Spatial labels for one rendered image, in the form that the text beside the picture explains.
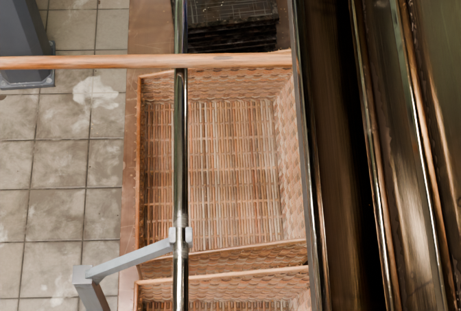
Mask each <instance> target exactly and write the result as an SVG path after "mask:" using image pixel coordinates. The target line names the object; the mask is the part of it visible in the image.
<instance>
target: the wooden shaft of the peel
mask: <svg viewBox="0 0 461 311"><path fill-rule="evenodd" d="M221 67H292V53H291V52H271V53H223V54H129V55H81V56H0V70H14V69H152V68H221Z"/></svg>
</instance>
